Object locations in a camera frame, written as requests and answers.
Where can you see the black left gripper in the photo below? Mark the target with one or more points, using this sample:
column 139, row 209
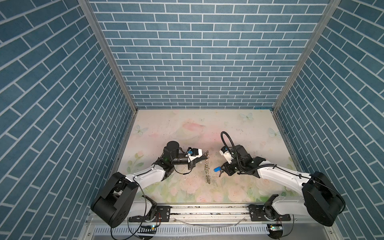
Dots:
column 191, row 165

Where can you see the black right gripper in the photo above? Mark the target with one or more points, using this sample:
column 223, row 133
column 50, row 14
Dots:
column 226, row 169

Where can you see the large metal keyring band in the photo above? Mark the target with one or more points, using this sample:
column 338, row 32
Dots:
column 207, row 167

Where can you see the blue tagged key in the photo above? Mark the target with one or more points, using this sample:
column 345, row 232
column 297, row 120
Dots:
column 219, row 170

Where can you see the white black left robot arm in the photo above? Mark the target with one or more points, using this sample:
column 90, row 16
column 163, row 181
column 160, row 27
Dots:
column 115, row 201

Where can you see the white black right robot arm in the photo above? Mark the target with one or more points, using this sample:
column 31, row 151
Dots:
column 316, row 196

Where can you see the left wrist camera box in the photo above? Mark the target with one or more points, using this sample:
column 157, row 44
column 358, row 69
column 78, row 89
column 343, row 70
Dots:
column 194, row 151

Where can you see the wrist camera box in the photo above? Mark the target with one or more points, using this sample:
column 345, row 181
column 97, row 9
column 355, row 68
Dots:
column 194, row 151
column 227, row 155

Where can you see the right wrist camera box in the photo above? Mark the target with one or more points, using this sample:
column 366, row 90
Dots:
column 227, row 155

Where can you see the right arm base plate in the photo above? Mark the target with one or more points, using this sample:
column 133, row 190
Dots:
column 259, row 213

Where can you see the aluminium front rail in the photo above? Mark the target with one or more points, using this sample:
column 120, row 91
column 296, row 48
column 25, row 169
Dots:
column 227, row 213

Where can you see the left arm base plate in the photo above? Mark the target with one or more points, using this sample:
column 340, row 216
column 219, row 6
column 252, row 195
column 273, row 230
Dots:
column 155, row 214

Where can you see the perforated cable duct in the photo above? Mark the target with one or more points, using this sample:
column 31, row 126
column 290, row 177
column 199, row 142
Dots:
column 183, row 230

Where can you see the aluminium left corner post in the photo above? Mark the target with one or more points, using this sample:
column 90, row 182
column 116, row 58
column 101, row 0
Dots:
column 93, row 22

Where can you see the aluminium corner post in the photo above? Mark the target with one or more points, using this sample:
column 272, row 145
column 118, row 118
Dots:
column 93, row 22
column 318, row 30

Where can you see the aluminium right corner post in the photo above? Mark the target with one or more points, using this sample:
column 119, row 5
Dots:
column 318, row 30

